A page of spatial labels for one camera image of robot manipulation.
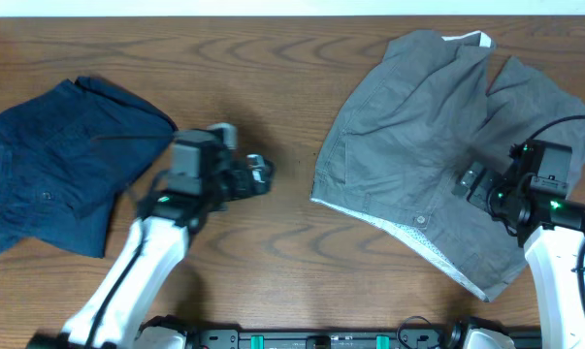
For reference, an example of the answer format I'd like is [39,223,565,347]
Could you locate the grey shorts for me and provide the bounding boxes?
[311,30,585,301]

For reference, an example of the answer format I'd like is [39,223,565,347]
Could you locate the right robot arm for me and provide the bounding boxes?
[454,140,585,348]

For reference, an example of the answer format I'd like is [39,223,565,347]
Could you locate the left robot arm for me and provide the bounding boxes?
[27,123,275,348]

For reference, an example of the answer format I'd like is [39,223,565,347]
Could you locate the folded navy blue shorts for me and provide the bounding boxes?
[0,77,178,258]

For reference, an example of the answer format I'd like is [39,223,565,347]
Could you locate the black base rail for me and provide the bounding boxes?
[134,316,542,349]

